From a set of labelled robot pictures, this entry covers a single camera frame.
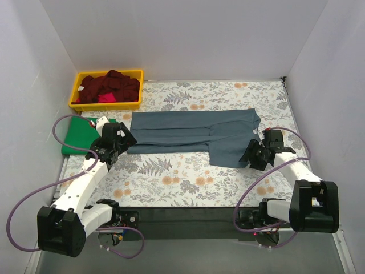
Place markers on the pink t shirt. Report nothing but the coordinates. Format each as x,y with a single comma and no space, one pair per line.
107,98

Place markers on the blue-grey t shirt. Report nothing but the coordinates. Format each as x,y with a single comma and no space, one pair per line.
225,135

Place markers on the dark red t shirt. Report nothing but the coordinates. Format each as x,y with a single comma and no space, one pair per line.
124,88

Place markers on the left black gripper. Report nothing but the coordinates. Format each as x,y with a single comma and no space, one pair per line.
125,140

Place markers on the aluminium frame rail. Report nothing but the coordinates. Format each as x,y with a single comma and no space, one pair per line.
343,252

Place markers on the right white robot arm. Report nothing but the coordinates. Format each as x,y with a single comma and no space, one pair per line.
314,204

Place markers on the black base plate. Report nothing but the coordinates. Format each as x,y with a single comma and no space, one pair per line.
178,223

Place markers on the yellow plastic bin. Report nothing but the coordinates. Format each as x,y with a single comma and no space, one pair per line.
137,74

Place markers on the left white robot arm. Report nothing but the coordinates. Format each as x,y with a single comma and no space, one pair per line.
64,226

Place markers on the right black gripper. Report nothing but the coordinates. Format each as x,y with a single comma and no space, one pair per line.
251,154

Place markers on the floral table mat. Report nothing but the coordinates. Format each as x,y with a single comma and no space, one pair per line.
187,179

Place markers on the folded green t shirt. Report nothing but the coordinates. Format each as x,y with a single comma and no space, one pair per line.
80,134

